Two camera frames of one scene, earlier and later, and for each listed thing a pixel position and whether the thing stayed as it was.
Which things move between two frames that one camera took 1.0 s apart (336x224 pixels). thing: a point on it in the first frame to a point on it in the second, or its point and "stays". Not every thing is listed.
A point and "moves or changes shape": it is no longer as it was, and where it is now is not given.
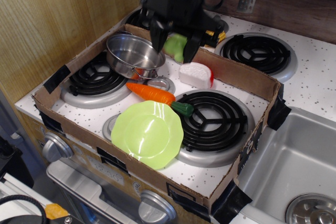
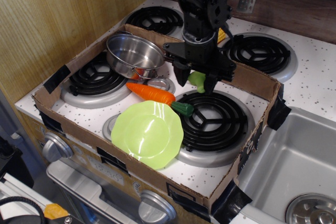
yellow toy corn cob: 221,36 stays
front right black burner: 219,131 stays
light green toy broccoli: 175,45 moves or changes shape
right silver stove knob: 154,209 stays
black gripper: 185,13 to 200,51
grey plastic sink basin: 298,159 stays
